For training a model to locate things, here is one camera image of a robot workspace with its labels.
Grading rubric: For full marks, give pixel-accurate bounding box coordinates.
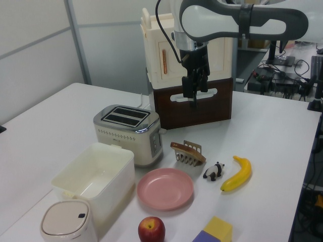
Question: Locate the small beige lidded trash can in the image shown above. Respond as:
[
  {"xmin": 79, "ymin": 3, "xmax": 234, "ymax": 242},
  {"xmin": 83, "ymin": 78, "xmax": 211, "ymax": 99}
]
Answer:
[{"xmin": 39, "ymin": 199, "xmax": 98, "ymax": 242}]

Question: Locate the panda toy figure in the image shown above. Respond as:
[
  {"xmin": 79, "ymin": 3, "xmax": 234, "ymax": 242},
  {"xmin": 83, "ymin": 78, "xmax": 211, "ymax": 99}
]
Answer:
[{"xmin": 202, "ymin": 162, "xmax": 226, "ymax": 183}]

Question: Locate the black electronics box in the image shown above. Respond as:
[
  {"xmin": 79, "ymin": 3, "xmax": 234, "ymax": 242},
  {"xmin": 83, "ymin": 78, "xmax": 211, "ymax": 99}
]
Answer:
[{"xmin": 246, "ymin": 67, "xmax": 276, "ymax": 95}]

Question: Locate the pink plate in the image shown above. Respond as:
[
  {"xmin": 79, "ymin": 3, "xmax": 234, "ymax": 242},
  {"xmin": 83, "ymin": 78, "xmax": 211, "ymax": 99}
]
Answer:
[{"xmin": 137, "ymin": 168, "xmax": 195, "ymax": 212}]

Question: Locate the black desk clamp pole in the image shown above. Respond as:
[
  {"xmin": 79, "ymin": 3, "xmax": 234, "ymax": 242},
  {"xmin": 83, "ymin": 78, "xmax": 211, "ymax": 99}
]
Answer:
[{"xmin": 306, "ymin": 75, "xmax": 323, "ymax": 113}]

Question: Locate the red apple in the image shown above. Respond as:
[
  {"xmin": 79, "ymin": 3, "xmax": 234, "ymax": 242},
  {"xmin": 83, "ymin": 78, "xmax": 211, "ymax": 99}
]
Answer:
[{"xmin": 137, "ymin": 216, "xmax": 167, "ymax": 242}]

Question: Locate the white drawer handle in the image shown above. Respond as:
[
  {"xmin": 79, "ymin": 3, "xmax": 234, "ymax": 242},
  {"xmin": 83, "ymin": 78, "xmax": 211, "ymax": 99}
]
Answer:
[{"xmin": 170, "ymin": 87, "xmax": 219, "ymax": 103}]

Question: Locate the brown wooden drawer box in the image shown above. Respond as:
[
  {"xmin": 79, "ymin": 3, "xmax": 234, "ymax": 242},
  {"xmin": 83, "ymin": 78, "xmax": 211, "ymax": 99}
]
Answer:
[{"xmin": 152, "ymin": 76, "xmax": 233, "ymax": 131}]

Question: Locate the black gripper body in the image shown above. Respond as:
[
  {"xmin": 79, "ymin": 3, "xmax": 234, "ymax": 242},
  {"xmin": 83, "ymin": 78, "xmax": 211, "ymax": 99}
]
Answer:
[{"xmin": 179, "ymin": 45, "xmax": 211, "ymax": 78}]

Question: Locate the black keyboard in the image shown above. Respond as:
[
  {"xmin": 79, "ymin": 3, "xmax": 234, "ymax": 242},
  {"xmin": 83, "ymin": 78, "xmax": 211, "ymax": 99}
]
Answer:
[{"xmin": 310, "ymin": 55, "xmax": 323, "ymax": 77}]

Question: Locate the yellow block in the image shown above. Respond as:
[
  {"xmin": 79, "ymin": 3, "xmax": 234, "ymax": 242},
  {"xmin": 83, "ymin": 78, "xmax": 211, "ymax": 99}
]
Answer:
[{"xmin": 203, "ymin": 215, "xmax": 233, "ymax": 242}]

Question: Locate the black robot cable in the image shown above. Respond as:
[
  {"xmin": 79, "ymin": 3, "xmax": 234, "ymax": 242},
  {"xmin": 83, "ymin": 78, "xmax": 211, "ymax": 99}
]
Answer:
[{"xmin": 155, "ymin": 0, "xmax": 184, "ymax": 64}]

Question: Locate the purple block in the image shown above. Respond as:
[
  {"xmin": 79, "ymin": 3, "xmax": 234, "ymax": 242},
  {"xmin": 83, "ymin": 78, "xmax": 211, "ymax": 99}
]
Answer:
[{"xmin": 191, "ymin": 229, "xmax": 222, "ymax": 242}]

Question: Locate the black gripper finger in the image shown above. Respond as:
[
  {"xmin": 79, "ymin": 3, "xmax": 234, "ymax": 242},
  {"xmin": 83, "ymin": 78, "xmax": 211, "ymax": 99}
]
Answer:
[
  {"xmin": 199, "ymin": 68, "xmax": 209, "ymax": 93},
  {"xmin": 182, "ymin": 69, "xmax": 199, "ymax": 109}
]

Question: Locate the copper cabinet door handle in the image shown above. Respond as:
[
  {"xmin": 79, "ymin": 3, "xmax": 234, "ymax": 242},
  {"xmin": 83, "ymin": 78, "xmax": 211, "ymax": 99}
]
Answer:
[{"xmin": 161, "ymin": 48, "xmax": 168, "ymax": 76}]

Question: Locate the metal toast rack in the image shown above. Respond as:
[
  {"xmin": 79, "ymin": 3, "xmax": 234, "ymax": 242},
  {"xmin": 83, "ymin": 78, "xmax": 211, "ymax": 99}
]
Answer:
[{"xmin": 173, "ymin": 140, "xmax": 204, "ymax": 168}]

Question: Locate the white plastic storage bin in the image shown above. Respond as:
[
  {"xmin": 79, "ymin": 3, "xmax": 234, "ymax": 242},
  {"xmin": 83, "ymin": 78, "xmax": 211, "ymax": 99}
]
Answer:
[{"xmin": 50, "ymin": 142, "xmax": 136, "ymax": 240}]

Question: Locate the yellow banana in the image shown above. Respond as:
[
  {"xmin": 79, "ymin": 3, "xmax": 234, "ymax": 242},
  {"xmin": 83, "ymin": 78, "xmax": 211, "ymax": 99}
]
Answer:
[{"xmin": 220, "ymin": 155, "xmax": 252, "ymax": 194}]

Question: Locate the cream chrome toaster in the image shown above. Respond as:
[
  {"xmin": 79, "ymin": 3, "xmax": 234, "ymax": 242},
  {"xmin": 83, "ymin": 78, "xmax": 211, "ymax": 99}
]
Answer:
[{"xmin": 93, "ymin": 104, "xmax": 168, "ymax": 168}]

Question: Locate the toasted bread slice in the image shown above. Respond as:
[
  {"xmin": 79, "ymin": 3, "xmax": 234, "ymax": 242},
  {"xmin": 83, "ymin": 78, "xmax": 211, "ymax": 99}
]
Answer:
[{"xmin": 170, "ymin": 142, "xmax": 207, "ymax": 163}]

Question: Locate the cream toy cabinet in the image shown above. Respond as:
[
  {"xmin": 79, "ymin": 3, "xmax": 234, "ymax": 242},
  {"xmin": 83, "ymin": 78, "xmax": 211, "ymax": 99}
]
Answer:
[{"xmin": 140, "ymin": 8, "xmax": 234, "ymax": 90}]

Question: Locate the black monitor stand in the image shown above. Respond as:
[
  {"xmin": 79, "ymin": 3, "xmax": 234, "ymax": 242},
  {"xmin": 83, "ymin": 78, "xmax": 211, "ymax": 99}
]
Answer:
[{"xmin": 265, "ymin": 40, "xmax": 296, "ymax": 67}]

